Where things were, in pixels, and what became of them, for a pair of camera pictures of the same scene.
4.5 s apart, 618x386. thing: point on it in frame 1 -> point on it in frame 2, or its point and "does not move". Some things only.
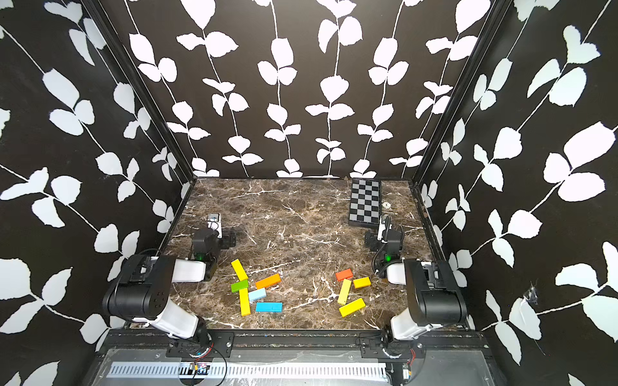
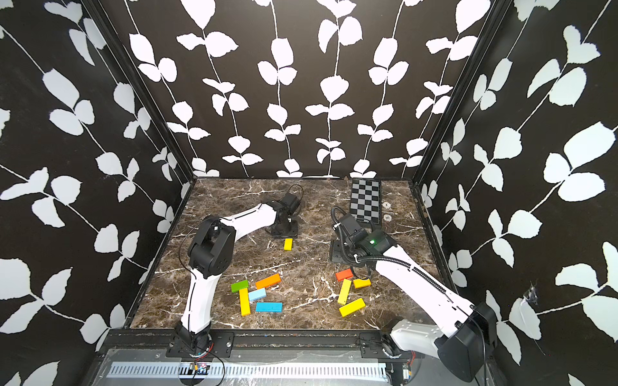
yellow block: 344,291 does not move
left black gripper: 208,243 -> 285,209
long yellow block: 245,303 does not move
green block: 238,285 does not move
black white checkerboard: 364,201 does not move
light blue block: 257,293 does not move
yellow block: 239,270 -> 288,243
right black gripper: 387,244 -> 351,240
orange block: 268,281 does not move
